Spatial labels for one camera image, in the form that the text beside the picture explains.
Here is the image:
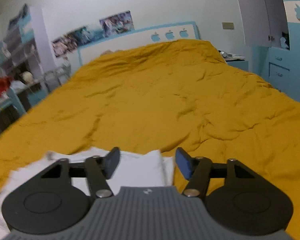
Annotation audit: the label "white Nevada sweatshirt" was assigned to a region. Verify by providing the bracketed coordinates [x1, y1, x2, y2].
[0, 147, 175, 239]

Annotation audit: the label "mustard yellow quilted bedspread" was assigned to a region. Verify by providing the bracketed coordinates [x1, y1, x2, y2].
[0, 40, 300, 239]

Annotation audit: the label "grey metal folding stool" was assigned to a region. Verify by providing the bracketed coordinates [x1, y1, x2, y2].
[43, 64, 71, 93]

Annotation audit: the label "white blue desk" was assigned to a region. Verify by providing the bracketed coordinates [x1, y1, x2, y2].
[0, 81, 48, 135]

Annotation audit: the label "blue wooden chair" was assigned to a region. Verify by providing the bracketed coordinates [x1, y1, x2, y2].
[7, 88, 26, 116]

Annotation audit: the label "blue nightstand with clutter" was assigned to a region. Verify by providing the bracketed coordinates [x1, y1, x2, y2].
[219, 50, 249, 72]

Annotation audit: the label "cream knitted hat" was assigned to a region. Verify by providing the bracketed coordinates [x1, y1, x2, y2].
[21, 72, 34, 85]

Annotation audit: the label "red bag on desk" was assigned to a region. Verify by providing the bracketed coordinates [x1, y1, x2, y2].
[0, 76, 12, 97]

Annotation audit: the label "blue drawer cabinet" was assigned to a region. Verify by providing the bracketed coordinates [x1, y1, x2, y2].
[251, 44, 300, 108]

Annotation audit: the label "white blue apple headboard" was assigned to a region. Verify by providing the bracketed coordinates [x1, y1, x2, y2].
[78, 22, 200, 66]

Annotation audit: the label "lilac blue bookshelf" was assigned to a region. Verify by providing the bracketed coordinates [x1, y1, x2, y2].
[0, 5, 56, 79]

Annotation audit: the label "lilac wardrobe door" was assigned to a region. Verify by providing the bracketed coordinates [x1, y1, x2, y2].
[238, 0, 288, 48]

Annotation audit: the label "grey wall switch plate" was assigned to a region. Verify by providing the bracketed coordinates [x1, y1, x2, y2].
[222, 22, 235, 30]

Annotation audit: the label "anime wall posters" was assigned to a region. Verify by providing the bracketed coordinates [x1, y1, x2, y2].
[51, 11, 134, 58]

